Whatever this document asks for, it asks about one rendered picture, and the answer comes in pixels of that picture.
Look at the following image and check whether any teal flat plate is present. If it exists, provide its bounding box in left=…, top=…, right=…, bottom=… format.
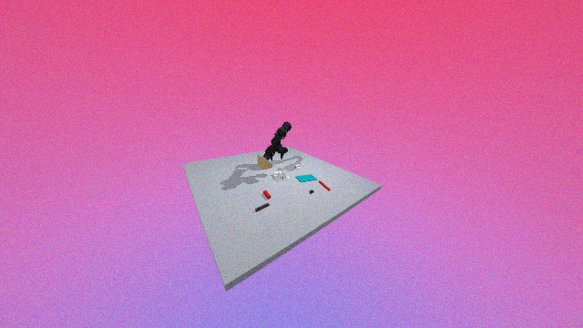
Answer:
left=295, top=174, right=317, bottom=182

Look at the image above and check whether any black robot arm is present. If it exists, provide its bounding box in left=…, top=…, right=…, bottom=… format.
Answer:
left=263, top=121, right=292, bottom=160

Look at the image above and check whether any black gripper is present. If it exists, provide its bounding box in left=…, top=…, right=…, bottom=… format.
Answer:
left=265, top=146, right=288, bottom=161

